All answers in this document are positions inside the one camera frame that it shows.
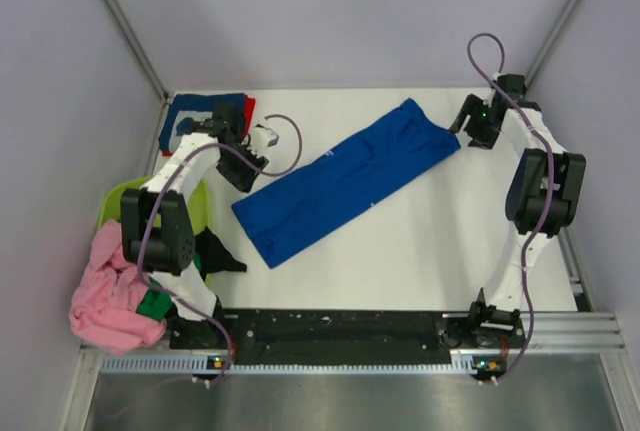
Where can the aluminium frame rail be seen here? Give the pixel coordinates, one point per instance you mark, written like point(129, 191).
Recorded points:
point(397, 272)

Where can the folded navy cartoon t-shirt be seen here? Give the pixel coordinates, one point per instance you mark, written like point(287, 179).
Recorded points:
point(213, 115)

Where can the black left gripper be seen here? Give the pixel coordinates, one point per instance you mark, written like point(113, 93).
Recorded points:
point(243, 179)

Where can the black crumpled t-shirt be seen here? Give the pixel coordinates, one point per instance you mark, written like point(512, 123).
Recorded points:
point(212, 257)

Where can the folded red t-shirt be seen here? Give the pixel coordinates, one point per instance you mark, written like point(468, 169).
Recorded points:
point(250, 108)

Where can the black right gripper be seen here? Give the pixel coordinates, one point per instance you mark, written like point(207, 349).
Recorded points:
point(470, 108)

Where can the pink crumpled t-shirt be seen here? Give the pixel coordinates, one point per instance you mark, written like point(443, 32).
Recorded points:
point(103, 309)

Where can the green crumpled t-shirt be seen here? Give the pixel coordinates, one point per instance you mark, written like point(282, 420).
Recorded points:
point(157, 306)

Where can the royal blue printed t-shirt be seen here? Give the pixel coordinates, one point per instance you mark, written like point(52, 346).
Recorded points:
point(296, 211)

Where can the lime green plastic basket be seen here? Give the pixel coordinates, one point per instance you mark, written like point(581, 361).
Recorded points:
point(199, 209)

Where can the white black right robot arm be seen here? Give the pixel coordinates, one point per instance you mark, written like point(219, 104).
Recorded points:
point(544, 192)

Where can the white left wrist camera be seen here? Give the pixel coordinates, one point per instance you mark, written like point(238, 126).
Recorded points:
point(260, 138)

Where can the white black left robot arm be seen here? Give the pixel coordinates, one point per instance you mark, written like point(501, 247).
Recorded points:
point(168, 192)

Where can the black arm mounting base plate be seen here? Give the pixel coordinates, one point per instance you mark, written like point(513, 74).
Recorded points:
point(343, 337)

